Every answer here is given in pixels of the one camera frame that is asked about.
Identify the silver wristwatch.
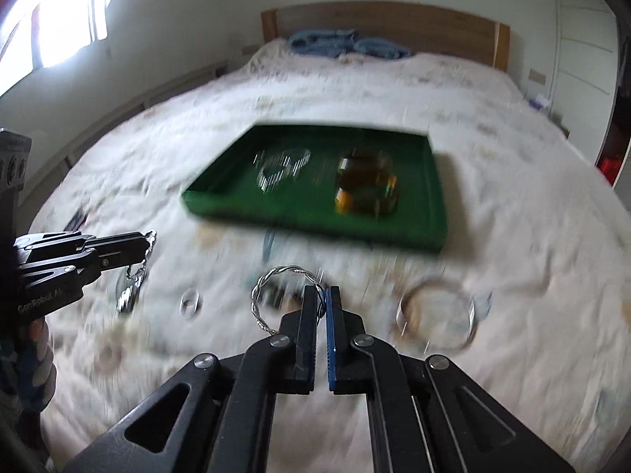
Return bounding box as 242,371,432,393
116,229,157,316

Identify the clear crystal ring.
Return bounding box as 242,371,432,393
179,288,202,317

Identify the thin silver bangle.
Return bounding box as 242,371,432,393
395,277,477,354

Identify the silver twisted bracelet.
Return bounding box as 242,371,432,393
249,264,327,339

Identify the silver crystal bracelet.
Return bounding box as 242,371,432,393
253,146,312,194

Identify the amber orange bangle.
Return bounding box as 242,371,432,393
335,175,399,218

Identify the dark brown bangle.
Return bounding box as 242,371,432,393
336,149,392,191

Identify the dark beaded charm cluster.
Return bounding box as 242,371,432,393
260,281,302,313

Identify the patterned gloved left hand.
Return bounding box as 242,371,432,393
1,318,57,472

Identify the smartphone in red case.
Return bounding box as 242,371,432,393
64,208,88,232

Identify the green rectangular tray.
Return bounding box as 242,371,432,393
182,123,448,252

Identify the window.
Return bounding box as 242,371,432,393
1,0,112,93

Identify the blue folded towel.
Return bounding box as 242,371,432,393
288,29,412,60

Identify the red bag in wardrobe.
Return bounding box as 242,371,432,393
598,155,624,186

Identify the tissue box on nightstand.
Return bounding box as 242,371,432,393
528,94,551,111

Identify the white wardrobe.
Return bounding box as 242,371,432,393
552,0,619,164

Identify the wooden headboard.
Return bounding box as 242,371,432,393
261,0,511,73

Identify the wall socket plate left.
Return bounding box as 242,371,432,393
242,45,260,56

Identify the wall socket plate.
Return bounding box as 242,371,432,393
528,69,547,86
242,45,260,56

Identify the wall socket plate right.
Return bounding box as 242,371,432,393
528,69,547,86

